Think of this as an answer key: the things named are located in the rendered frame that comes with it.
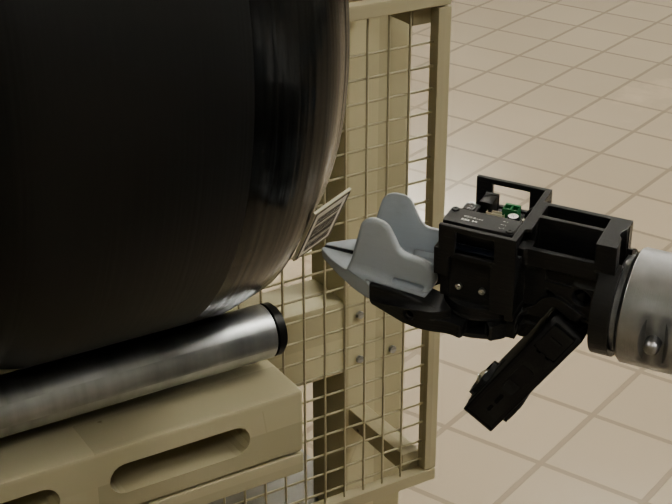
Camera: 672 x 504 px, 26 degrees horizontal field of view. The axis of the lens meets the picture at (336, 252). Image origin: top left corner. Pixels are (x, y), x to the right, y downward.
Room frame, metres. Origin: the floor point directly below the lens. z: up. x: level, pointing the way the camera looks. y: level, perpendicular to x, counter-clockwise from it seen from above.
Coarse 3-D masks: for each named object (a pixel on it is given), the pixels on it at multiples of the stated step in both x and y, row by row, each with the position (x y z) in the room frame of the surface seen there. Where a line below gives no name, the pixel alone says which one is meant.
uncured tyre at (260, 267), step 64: (0, 0) 0.81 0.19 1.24; (64, 0) 0.82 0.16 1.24; (128, 0) 0.84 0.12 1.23; (192, 0) 0.86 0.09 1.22; (256, 0) 0.88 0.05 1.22; (320, 0) 0.91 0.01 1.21; (0, 64) 0.81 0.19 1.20; (64, 64) 0.81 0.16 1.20; (128, 64) 0.83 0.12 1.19; (192, 64) 0.85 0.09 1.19; (256, 64) 0.88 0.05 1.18; (320, 64) 0.91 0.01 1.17; (0, 128) 0.80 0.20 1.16; (64, 128) 0.81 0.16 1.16; (128, 128) 0.83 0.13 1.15; (192, 128) 0.85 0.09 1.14; (256, 128) 0.88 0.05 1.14; (320, 128) 0.91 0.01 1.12; (0, 192) 0.81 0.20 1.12; (64, 192) 0.81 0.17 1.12; (128, 192) 0.83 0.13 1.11; (192, 192) 0.86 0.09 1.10; (256, 192) 0.89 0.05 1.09; (320, 192) 0.95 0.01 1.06; (0, 256) 0.82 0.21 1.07; (64, 256) 0.82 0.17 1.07; (128, 256) 0.85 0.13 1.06; (192, 256) 0.88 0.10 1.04; (256, 256) 0.92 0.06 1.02; (0, 320) 0.85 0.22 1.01; (64, 320) 0.86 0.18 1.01; (128, 320) 0.90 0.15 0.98; (192, 320) 0.97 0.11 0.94
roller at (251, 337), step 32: (224, 320) 1.01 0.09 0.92; (256, 320) 1.02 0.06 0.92; (96, 352) 0.96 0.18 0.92; (128, 352) 0.96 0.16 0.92; (160, 352) 0.97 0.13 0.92; (192, 352) 0.98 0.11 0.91; (224, 352) 0.99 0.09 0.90; (256, 352) 1.01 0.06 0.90; (0, 384) 0.91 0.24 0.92; (32, 384) 0.92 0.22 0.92; (64, 384) 0.93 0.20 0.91; (96, 384) 0.94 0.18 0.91; (128, 384) 0.95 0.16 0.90; (160, 384) 0.96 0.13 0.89; (0, 416) 0.90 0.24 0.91; (32, 416) 0.91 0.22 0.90; (64, 416) 0.92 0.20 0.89
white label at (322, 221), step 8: (344, 192) 0.96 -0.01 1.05; (336, 200) 0.95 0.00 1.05; (344, 200) 0.97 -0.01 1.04; (320, 208) 0.94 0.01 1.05; (328, 208) 0.95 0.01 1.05; (336, 208) 0.96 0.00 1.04; (312, 216) 0.94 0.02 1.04; (320, 216) 0.95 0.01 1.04; (328, 216) 0.96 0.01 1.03; (336, 216) 0.98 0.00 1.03; (312, 224) 0.94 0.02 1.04; (320, 224) 0.96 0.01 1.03; (328, 224) 0.97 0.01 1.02; (304, 232) 0.95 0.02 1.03; (312, 232) 0.95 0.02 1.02; (320, 232) 0.97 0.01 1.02; (328, 232) 0.98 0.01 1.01; (304, 240) 0.95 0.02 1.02; (312, 240) 0.97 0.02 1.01; (320, 240) 0.98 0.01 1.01; (304, 248) 0.96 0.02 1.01; (296, 256) 0.96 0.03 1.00
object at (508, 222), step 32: (480, 192) 0.89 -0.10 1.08; (544, 192) 0.87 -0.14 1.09; (448, 224) 0.83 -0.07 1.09; (480, 224) 0.84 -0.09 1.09; (512, 224) 0.84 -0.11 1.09; (544, 224) 0.84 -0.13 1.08; (576, 224) 0.83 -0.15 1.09; (608, 224) 0.83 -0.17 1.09; (448, 256) 0.83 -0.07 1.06; (480, 256) 0.83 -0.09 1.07; (512, 256) 0.81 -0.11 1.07; (544, 256) 0.82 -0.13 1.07; (576, 256) 0.83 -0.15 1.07; (608, 256) 0.80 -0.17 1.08; (448, 288) 0.84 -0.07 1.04; (480, 288) 0.83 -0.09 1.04; (512, 288) 0.82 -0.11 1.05; (544, 288) 0.83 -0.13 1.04; (576, 288) 0.82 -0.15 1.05; (608, 288) 0.80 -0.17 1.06; (480, 320) 0.83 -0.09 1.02; (512, 320) 0.82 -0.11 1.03; (576, 320) 0.82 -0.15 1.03; (608, 320) 0.79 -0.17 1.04; (608, 352) 0.80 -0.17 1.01
